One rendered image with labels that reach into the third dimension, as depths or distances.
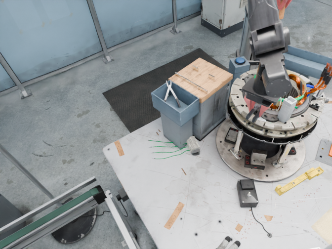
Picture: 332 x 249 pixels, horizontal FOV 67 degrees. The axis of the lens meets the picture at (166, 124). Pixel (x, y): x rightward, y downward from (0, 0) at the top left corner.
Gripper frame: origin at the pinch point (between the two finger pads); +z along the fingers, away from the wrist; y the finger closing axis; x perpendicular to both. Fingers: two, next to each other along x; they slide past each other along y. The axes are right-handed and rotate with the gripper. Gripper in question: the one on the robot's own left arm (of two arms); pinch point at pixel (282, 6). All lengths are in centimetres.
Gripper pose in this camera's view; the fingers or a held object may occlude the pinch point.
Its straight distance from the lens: 97.8
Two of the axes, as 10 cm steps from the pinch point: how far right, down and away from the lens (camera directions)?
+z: 1.0, 6.5, 7.5
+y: 8.9, -4.0, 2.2
